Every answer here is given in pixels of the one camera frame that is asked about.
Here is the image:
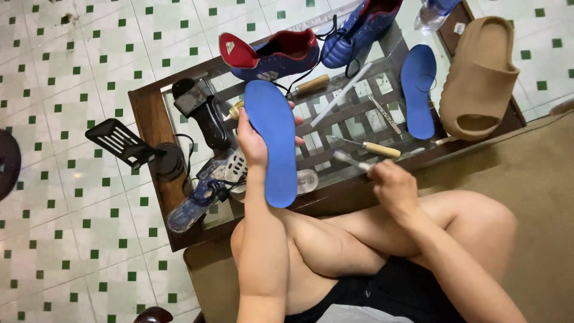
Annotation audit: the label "blue shoe insole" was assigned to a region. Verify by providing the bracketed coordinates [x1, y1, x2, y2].
[400, 44, 438, 140]
[243, 80, 298, 209]

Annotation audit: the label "grey shirt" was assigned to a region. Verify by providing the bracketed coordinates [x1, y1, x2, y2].
[315, 304, 415, 323]

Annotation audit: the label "tan foam slide sandal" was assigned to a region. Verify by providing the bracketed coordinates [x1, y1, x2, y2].
[439, 16, 521, 142]

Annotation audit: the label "dark round stool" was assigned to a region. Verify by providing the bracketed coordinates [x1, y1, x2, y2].
[0, 129, 22, 202]

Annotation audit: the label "black slide sandal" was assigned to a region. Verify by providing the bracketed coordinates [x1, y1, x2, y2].
[172, 77, 234, 151]

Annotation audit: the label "dark wooden knob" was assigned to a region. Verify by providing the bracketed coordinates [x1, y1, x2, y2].
[133, 306, 174, 323]

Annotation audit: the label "white flat stick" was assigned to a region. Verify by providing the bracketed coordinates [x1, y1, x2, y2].
[310, 62, 374, 128]

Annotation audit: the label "blue laced soccer shoe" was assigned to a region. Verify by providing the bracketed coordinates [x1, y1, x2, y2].
[321, 0, 404, 70]

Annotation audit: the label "person's left leg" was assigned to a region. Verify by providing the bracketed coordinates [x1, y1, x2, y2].
[230, 207, 427, 316]

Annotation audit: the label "person's right hand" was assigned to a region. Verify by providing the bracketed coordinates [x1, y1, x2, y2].
[367, 159, 421, 215]

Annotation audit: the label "blue red soccer shoe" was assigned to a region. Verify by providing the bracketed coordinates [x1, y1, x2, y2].
[218, 28, 320, 83]

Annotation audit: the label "black phone stand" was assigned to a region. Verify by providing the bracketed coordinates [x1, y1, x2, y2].
[85, 118, 185, 182]

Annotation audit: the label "clear plastic water bottle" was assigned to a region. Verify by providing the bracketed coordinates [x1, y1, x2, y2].
[413, 0, 462, 33]

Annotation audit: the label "tan sofa cushion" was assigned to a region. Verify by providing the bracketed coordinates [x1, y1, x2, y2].
[183, 111, 574, 323]

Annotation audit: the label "person's left hand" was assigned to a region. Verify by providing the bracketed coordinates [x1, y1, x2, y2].
[236, 101, 306, 170]

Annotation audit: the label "black cable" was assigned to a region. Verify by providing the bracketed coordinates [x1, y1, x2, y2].
[174, 133, 196, 189]

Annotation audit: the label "wooden handled tool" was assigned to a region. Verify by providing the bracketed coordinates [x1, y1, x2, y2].
[287, 74, 331, 97]

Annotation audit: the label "glass wooden coffee table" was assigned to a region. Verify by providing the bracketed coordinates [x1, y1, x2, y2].
[128, 0, 528, 253]

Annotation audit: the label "person's leg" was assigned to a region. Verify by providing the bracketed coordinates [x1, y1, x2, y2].
[406, 190, 519, 281]
[230, 207, 427, 316]

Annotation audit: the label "wooden handled awl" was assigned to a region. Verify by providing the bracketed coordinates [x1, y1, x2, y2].
[329, 135, 402, 159]

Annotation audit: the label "small glue bottle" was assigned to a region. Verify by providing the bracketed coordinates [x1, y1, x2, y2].
[223, 100, 245, 123]

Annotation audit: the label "black shorts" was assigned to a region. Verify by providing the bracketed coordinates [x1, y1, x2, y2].
[285, 255, 468, 323]

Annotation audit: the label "worn blue shoe sole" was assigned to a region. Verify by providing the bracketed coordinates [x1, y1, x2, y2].
[167, 155, 238, 234]

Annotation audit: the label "clear heel piece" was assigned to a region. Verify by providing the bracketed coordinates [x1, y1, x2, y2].
[296, 169, 319, 195]

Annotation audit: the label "white brush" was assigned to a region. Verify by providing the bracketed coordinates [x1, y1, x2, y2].
[334, 150, 374, 174]

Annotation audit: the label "person's right leg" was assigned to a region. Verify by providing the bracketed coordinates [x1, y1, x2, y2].
[406, 190, 519, 281]

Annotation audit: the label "white studded sole plate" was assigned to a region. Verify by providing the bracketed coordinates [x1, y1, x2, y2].
[223, 148, 248, 203]

